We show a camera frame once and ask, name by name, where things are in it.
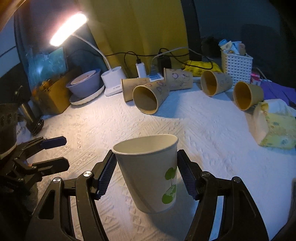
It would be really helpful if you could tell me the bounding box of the purple cloth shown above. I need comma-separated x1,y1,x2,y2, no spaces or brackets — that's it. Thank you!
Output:
260,81,296,105

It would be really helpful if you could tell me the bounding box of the white desk lamp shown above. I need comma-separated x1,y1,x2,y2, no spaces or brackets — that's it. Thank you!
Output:
49,11,126,96

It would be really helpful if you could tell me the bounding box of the brown paper cup centre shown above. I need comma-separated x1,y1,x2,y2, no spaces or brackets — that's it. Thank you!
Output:
201,70,233,97

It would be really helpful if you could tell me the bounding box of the yellow curtain left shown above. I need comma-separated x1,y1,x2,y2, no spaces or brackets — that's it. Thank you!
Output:
79,1,189,78

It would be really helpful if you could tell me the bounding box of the brown paper cup back left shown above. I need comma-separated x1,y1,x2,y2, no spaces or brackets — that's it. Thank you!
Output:
121,78,150,102

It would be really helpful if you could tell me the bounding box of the brown paper cup front left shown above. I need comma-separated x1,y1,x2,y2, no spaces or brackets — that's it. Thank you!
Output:
132,80,170,115

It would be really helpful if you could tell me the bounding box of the black power adapter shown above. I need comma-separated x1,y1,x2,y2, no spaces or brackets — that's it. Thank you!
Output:
157,55,171,75

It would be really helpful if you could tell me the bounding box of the white plate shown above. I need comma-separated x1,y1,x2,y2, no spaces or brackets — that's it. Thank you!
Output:
69,85,105,105

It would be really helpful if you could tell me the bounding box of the white plastic basket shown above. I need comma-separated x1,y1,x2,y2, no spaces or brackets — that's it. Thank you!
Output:
221,51,253,88

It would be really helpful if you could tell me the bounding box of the brown paper cup right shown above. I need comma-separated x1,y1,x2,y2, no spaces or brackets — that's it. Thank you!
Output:
233,81,264,111

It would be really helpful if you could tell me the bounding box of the yellow tissue box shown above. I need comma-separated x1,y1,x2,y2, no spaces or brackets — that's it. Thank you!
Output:
253,99,295,150

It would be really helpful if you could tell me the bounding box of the purple bowl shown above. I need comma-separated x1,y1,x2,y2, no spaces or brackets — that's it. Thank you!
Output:
66,69,103,98

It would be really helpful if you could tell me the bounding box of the pink small box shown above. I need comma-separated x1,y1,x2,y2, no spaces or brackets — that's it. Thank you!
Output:
250,72,261,86

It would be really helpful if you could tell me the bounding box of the yellow snack bag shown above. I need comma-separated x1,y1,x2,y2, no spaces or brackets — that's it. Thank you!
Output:
182,60,222,77

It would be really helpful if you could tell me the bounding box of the white paper cup green print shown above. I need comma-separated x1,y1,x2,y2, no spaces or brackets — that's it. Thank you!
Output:
112,134,179,214

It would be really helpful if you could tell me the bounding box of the brown paper cup printed middle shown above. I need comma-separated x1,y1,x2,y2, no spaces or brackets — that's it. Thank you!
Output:
164,68,193,91

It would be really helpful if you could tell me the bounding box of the cardboard box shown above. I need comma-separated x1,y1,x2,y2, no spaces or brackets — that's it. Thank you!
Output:
31,67,82,115

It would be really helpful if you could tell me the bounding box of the white phone charger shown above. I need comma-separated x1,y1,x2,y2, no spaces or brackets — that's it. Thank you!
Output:
136,58,147,78

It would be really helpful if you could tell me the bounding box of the white tablecloth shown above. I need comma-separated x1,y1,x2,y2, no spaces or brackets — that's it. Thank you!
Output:
29,86,295,240

